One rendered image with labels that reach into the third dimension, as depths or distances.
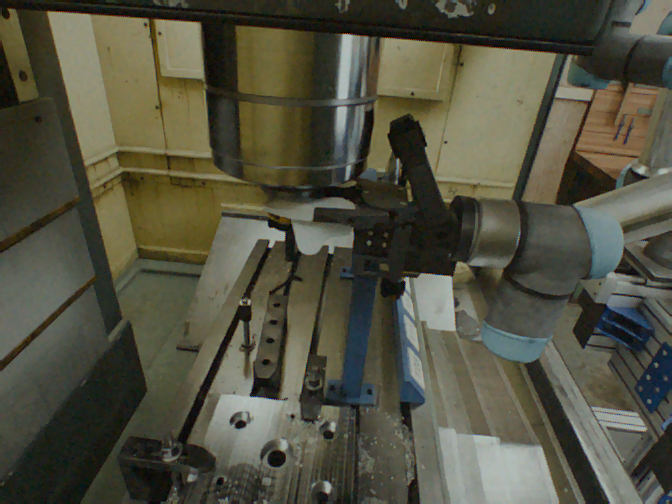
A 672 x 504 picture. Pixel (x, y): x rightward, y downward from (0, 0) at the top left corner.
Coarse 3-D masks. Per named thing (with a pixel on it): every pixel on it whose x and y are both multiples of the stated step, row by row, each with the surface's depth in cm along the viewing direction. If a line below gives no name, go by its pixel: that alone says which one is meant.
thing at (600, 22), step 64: (0, 0) 24; (64, 0) 24; (128, 0) 24; (192, 0) 23; (256, 0) 23; (320, 0) 23; (384, 0) 22; (448, 0) 22; (512, 0) 22; (576, 0) 22
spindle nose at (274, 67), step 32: (224, 32) 29; (256, 32) 28; (288, 32) 28; (224, 64) 30; (256, 64) 29; (288, 64) 29; (320, 64) 29; (352, 64) 30; (224, 96) 31; (256, 96) 30; (288, 96) 30; (320, 96) 30; (352, 96) 32; (224, 128) 33; (256, 128) 31; (288, 128) 31; (320, 128) 31; (352, 128) 33; (224, 160) 34; (256, 160) 32; (288, 160) 32; (320, 160) 33; (352, 160) 35
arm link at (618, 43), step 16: (608, 32) 67; (624, 32) 67; (608, 48) 67; (624, 48) 65; (576, 64) 72; (592, 64) 70; (608, 64) 68; (624, 64) 66; (576, 80) 73; (592, 80) 71; (608, 80) 71; (624, 80) 68
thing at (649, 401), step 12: (660, 348) 103; (660, 360) 102; (648, 372) 106; (660, 372) 101; (636, 384) 109; (648, 384) 105; (660, 384) 101; (648, 396) 104; (660, 396) 100; (648, 408) 104
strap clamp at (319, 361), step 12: (312, 360) 73; (324, 360) 73; (312, 372) 66; (324, 372) 71; (312, 384) 67; (324, 384) 78; (312, 396) 66; (300, 408) 65; (312, 408) 65; (312, 420) 64
